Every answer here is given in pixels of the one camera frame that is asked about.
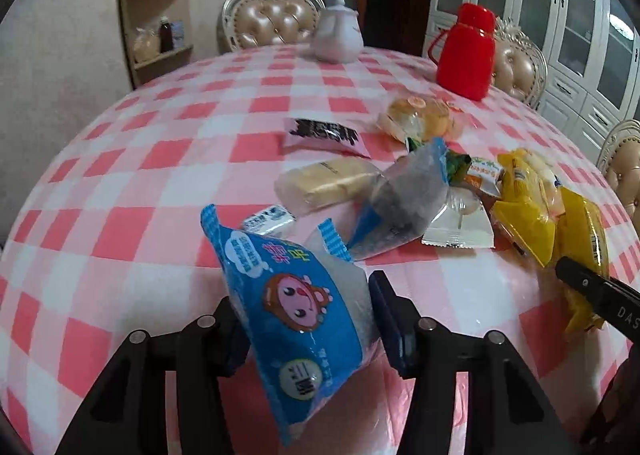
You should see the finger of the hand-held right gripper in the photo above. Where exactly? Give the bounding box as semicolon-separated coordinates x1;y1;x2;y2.
556;256;640;336

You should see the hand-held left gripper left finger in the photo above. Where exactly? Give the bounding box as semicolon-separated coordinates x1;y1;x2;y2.
54;296;251;455

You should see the pink and black snack packet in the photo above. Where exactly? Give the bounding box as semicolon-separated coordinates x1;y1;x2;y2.
279;117;372;159

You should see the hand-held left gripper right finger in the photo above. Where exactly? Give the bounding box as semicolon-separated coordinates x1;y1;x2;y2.
367;270;581;455

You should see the white glass-door cabinet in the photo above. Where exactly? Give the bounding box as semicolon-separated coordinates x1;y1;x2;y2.
427;0;640;166

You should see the green snack packet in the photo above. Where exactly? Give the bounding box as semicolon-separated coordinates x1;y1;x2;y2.
406;136;473;186

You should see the white ceramic teapot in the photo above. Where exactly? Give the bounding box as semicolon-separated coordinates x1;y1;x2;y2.
312;0;365;62

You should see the clear blue-edged snack packet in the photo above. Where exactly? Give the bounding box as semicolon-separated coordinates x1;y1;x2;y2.
345;137;451;261

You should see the long yellow snack packet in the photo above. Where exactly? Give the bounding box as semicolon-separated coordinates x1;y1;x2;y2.
555;187;611;336

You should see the pale yellow cake packet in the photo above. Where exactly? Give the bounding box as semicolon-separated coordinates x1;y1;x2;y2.
276;157;383;214

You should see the blue cartoon snack packet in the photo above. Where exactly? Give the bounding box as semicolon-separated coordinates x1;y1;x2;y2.
201;204;381;446

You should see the clear bread bun packet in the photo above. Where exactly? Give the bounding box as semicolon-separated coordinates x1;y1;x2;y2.
376;96;463;142

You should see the wooden corner shelf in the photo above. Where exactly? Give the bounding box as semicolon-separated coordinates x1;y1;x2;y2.
116;0;195;88

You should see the small white candy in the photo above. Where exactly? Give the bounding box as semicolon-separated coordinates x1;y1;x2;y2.
242;205;297;237

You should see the red thermos jug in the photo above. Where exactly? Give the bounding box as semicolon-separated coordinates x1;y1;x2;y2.
427;3;497;102

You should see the bright yellow snack packet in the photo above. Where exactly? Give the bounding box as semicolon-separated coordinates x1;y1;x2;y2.
492;195;558;268

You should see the beige tufted dining chair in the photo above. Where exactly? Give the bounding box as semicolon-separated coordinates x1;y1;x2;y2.
492;17;549;110
218;0;326;54
596;119;640;231

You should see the pink checkered tablecloth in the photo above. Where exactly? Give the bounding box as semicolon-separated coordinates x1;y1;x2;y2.
0;44;636;455

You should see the clear bag of food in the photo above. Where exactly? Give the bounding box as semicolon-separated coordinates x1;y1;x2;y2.
132;27;161;63

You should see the orange and white snack packet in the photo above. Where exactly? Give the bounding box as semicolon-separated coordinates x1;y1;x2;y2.
465;156;506;198

